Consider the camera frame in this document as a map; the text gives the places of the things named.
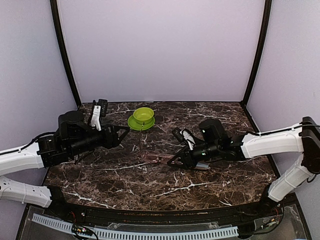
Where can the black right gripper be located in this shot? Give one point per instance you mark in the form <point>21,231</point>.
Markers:
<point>187,156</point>

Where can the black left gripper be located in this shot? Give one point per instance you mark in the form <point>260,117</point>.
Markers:
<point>114,142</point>

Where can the pink translucent sunglasses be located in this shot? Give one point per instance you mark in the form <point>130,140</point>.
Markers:
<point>153,158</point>

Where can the light blue cloth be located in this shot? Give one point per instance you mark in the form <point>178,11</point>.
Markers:
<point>202,165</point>

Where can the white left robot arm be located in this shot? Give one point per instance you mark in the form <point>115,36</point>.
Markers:
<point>72,138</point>

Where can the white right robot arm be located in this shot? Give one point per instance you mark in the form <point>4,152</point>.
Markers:
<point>303,138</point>

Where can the green plastic plate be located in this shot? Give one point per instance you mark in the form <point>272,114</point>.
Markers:
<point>134,125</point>

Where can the green plastic bowl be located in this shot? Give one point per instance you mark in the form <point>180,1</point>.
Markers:
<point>143,115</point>

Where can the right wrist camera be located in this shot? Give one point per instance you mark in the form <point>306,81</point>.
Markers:
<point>184,136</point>

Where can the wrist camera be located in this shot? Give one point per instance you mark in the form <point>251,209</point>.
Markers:
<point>184,136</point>
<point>98,111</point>

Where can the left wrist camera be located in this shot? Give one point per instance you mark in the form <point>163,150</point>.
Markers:
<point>98,111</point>

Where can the white slotted cable duct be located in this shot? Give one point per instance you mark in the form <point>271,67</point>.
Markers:
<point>118,231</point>

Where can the left black frame post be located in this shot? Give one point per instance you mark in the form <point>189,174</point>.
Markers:
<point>63,51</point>

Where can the black frame post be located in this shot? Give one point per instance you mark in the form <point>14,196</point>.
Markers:
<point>258,53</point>
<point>63,51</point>

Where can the right black frame post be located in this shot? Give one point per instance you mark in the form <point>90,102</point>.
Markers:
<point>258,53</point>

